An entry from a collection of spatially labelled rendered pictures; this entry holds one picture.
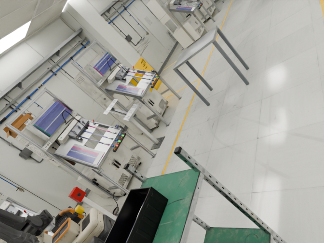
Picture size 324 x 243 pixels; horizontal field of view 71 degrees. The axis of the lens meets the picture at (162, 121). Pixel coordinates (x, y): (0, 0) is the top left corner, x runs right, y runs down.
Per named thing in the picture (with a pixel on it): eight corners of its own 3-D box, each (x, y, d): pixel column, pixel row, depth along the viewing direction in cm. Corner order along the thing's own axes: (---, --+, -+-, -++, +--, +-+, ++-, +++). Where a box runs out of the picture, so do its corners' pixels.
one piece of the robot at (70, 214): (65, 249, 199) (46, 232, 201) (92, 218, 202) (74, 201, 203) (59, 256, 188) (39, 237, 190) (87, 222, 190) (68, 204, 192)
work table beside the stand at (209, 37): (249, 84, 306) (213, 38, 278) (207, 106, 350) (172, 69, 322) (249, 67, 338) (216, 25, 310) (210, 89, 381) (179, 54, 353)
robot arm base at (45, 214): (46, 208, 146) (33, 222, 145) (37, 209, 139) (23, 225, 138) (54, 218, 144) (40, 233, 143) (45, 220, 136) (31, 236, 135)
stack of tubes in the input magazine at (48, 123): (72, 111, 348) (57, 99, 338) (50, 136, 316) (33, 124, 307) (69, 114, 357) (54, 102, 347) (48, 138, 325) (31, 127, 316)
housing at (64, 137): (84, 122, 363) (81, 116, 352) (65, 146, 332) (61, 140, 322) (79, 121, 365) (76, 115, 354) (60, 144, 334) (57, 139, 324)
